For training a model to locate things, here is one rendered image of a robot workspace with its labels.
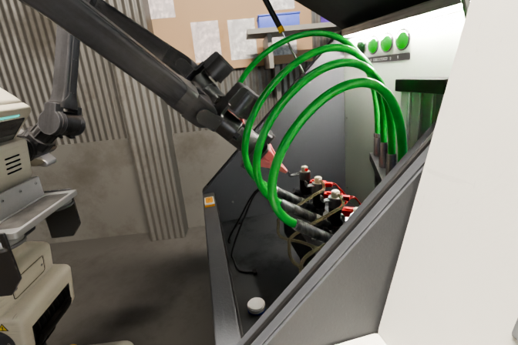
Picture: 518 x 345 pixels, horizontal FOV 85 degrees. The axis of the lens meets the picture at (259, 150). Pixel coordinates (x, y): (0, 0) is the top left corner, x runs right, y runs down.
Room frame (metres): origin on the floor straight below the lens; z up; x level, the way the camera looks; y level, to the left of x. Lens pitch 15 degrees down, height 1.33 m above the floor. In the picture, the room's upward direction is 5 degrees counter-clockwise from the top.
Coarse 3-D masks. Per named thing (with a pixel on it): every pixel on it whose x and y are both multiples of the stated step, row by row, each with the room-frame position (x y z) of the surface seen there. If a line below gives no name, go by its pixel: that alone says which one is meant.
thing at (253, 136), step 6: (240, 132) 0.63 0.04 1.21; (252, 132) 0.64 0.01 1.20; (234, 138) 0.63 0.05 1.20; (240, 138) 0.63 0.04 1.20; (252, 138) 0.63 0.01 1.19; (270, 138) 0.62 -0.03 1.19; (234, 144) 0.63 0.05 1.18; (240, 144) 0.63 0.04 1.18; (252, 144) 0.63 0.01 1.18; (264, 144) 0.62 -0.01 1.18; (240, 150) 0.64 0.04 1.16; (252, 150) 0.62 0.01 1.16
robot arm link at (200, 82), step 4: (204, 68) 0.84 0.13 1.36; (200, 72) 0.84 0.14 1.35; (204, 72) 0.85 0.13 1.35; (208, 72) 0.83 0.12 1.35; (196, 76) 0.83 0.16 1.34; (200, 76) 0.83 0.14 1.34; (204, 76) 0.83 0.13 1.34; (208, 76) 0.87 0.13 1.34; (212, 76) 0.83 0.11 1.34; (192, 80) 0.83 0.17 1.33; (196, 80) 0.82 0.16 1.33; (200, 80) 0.82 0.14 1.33; (204, 80) 0.82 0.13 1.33; (208, 80) 0.82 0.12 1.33; (216, 80) 0.83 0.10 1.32; (196, 84) 0.82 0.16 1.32; (200, 84) 0.81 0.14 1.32; (204, 84) 0.81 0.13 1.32; (208, 84) 0.81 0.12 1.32; (212, 84) 0.82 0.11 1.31; (200, 88) 0.81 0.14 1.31
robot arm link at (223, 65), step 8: (216, 56) 0.84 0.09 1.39; (176, 64) 0.83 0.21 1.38; (184, 64) 0.83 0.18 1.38; (200, 64) 0.83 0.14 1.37; (208, 64) 0.84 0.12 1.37; (216, 64) 0.82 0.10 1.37; (224, 64) 0.82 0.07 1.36; (184, 72) 0.82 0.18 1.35; (192, 72) 0.82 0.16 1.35; (216, 72) 0.82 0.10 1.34; (224, 72) 0.82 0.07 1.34
